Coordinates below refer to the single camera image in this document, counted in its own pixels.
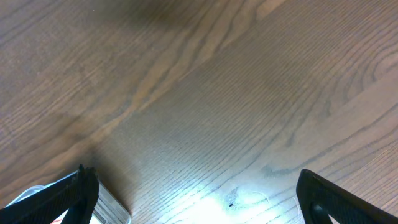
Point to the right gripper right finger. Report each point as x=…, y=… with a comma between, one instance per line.
x=322, y=201

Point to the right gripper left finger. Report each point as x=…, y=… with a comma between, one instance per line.
x=75, y=196

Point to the clear plastic container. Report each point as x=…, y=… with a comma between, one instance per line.
x=108, y=210

